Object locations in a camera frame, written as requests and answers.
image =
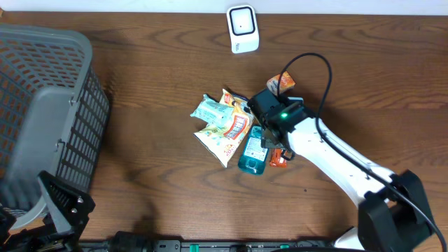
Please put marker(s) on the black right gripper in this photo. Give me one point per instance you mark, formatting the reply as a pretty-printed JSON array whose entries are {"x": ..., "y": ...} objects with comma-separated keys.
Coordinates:
[{"x": 264, "y": 141}]

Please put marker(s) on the orange snack bar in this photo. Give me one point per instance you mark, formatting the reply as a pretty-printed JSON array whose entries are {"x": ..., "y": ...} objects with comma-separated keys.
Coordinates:
[{"x": 277, "y": 160}]

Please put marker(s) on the blue mouthwash bottle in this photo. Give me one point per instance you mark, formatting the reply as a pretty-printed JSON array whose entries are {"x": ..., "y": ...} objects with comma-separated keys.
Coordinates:
[{"x": 253, "y": 158}]

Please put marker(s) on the yellow snack bag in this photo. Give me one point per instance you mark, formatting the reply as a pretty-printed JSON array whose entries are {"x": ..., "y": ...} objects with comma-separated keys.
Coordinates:
[{"x": 222, "y": 143}]

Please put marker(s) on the small orange carton box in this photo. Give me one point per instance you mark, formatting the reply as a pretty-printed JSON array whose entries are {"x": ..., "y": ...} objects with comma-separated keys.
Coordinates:
[{"x": 282, "y": 83}]

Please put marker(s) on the green wet wipes pack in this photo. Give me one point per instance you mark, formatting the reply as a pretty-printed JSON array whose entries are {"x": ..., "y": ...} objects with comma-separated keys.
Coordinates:
[{"x": 212, "y": 112}]

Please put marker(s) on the grey plastic shopping basket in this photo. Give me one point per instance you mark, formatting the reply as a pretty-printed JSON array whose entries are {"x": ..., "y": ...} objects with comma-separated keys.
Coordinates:
[{"x": 54, "y": 113}]

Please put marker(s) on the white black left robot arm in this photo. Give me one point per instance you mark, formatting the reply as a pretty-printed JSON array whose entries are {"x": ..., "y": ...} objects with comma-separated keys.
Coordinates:
[{"x": 68, "y": 215}]

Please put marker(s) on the white barcode scanner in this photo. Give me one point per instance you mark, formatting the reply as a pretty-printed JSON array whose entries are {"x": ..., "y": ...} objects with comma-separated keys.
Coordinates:
[{"x": 243, "y": 29}]

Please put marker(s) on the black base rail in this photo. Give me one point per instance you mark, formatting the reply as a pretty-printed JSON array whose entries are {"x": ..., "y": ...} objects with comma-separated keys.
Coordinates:
[{"x": 201, "y": 246}]

